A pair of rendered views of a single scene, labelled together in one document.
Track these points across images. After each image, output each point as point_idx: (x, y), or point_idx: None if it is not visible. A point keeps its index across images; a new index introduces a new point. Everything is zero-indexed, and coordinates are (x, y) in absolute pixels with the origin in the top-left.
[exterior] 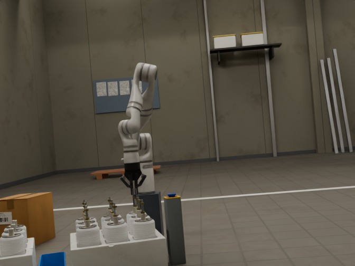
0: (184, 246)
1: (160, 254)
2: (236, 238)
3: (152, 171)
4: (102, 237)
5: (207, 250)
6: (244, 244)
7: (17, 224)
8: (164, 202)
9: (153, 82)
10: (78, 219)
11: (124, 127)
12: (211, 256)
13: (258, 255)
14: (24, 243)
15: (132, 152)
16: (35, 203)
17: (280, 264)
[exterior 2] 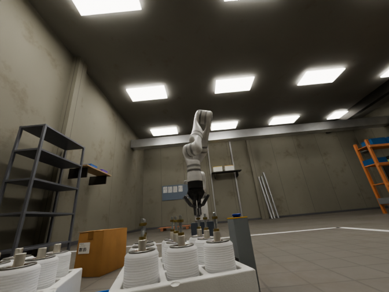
0: (257, 279)
1: None
2: (283, 267)
3: (206, 201)
4: (162, 267)
5: (269, 282)
6: (300, 273)
7: (59, 248)
8: (228, 224)
9: (209, 123)
10: (135, 243)
11: (189, 148)
12: (283, 291)
13: (342, 291)
14: (36, 281)
15: (195, 170)
16: (110, 234)
17: None
